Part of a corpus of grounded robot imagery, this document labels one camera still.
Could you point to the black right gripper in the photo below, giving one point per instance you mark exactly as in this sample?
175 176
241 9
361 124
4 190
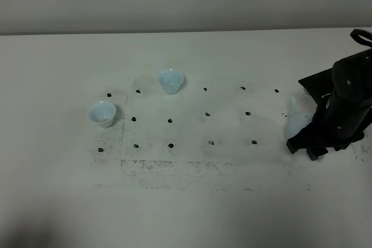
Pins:
343 111

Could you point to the light blue porcelain teapot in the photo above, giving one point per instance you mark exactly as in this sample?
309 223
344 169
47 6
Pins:
296 120

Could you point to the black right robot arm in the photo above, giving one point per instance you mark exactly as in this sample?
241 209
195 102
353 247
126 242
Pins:
358 61

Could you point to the light blue teacup, back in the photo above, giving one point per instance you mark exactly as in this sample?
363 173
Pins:
171 80

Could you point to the light blue teacup, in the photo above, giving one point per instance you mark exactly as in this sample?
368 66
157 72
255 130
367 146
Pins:
171 80
102 113

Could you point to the light blue teacup, front left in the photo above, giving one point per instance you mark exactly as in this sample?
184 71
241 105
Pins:
102 113

